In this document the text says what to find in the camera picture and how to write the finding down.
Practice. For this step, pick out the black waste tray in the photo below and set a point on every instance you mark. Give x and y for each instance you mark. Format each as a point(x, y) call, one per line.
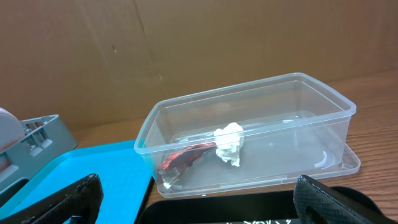
point(268, 208)

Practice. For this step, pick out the red snack wrapper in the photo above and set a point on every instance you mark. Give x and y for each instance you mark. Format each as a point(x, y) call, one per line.
point(174, 166)

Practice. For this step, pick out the white tissue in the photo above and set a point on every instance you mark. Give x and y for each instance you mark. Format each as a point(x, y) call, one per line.
point(229, 142)

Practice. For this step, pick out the grey plastic dishwasher rack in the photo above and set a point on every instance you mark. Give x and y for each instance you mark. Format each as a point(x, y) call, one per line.
point(45, 138)

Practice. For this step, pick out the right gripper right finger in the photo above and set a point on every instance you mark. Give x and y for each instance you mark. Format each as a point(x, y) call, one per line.
point(317, 203)

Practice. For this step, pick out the teal plastic serving tray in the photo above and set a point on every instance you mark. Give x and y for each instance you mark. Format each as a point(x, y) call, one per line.
point(122, 172)

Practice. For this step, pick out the clear plastic bin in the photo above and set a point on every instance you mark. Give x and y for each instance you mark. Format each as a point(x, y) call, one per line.
point(293, 125)

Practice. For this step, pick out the white round plate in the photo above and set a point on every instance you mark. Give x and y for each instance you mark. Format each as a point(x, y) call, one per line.
point(11, 129)

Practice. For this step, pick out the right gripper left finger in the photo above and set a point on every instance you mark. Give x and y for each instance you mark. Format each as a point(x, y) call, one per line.
point(78, 203)

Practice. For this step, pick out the cardboard backdrop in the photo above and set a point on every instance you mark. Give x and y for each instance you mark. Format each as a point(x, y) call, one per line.
point(96, 62)

